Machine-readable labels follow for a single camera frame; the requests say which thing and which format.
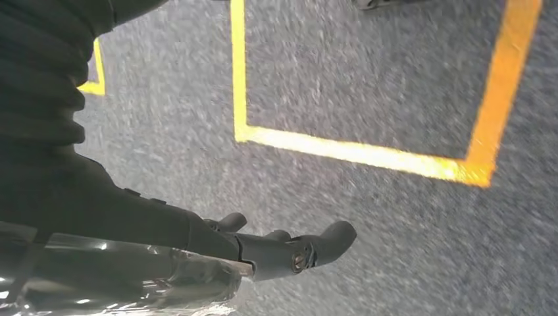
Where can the yellow floor tape square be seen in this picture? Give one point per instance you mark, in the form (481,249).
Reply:
(98,83)
(348,150)

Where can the grey right robot foot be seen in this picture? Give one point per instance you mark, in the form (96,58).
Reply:
(379,4)

